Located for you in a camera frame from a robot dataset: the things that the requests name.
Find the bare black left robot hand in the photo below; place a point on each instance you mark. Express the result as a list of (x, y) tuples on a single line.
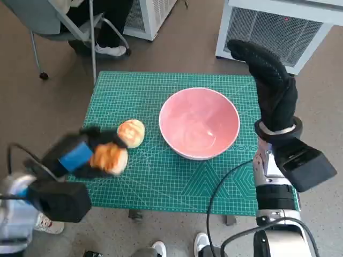
[(75, 158)]

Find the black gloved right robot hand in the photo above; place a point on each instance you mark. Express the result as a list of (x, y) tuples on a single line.
[(276, 99)]

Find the oblong orange toy bread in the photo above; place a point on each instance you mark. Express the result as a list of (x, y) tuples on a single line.
[(110, 158)]

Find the round pale toy bread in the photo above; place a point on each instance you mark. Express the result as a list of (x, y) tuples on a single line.
[(132, 131)]

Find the pink bowl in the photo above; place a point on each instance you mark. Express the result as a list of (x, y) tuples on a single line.
[(198, 125)]

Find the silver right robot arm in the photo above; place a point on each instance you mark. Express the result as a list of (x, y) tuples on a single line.
[(276, 192)]

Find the large white grille cabinet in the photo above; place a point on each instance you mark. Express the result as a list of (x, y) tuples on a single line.
[(273, 29)]

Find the green cutting mat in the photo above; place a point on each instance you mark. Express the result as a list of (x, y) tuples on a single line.
[(160, 182)]

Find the person's foot white shoe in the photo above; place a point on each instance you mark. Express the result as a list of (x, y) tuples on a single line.
[(201, 241), (159, 249)]

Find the grey chair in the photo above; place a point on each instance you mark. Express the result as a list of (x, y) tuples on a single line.
[(45, 26)]

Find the seated person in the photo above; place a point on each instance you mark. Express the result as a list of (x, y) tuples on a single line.
[(112, 18)]

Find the small white grille cabinet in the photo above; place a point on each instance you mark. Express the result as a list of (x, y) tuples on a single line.
[(152, 16)]

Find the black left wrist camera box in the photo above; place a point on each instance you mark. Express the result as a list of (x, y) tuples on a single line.
[(61, 200)]

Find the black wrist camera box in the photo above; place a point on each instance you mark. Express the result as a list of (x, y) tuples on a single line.
[(61, 200), (308, 166)]

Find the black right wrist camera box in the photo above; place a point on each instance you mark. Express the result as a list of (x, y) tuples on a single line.
[(308, 166)]

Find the grey table leg bracket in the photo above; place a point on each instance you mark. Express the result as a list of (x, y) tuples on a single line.
[(230, 220), (135, 214)]

